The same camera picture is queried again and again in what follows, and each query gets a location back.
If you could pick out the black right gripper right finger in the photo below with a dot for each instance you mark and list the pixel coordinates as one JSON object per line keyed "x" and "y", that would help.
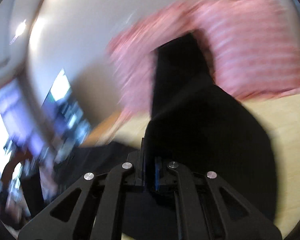
{"x": 208, "y": 207}

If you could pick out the black pants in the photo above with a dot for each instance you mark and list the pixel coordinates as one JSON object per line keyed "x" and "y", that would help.
{"x": 197, "y": 124}

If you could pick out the upper pink polka dot pillow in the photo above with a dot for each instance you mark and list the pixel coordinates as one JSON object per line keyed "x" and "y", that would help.
{"x": 253, "y": 50}

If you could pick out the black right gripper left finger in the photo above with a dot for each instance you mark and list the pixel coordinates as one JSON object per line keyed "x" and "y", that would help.
{"x": 91, "y": 205}

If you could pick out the cream patterned bedspread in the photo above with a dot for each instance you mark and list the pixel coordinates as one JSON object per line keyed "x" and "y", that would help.
{"x": 280, "y": 118}

